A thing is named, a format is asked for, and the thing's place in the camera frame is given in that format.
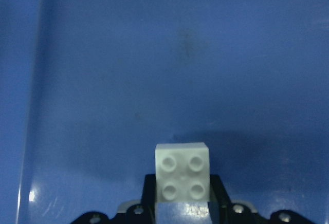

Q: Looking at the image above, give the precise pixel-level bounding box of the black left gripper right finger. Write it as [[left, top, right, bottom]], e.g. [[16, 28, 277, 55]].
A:
[[210, 174, 313, 223]]

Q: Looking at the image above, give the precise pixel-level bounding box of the blue plastic tray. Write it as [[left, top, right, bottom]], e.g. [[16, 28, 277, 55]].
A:
[[1, 0, 328, 223]]

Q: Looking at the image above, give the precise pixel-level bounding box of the white building block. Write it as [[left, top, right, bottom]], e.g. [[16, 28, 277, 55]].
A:
[[155, 142, 210, 202]]

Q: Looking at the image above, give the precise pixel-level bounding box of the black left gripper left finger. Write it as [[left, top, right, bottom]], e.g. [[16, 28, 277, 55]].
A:
[[71, 174, 156, 223]]

